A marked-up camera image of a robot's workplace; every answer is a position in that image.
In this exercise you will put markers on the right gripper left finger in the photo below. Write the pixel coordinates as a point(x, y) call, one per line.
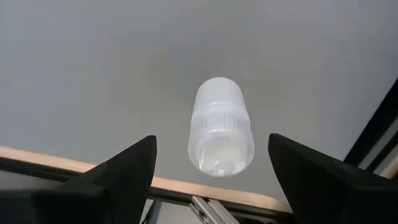
point(124, 180)

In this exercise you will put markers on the clear plastic pill bottle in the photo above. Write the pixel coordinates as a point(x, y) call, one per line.
point(220, 130)

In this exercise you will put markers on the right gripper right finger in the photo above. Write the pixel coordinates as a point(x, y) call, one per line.
point(311, 186)

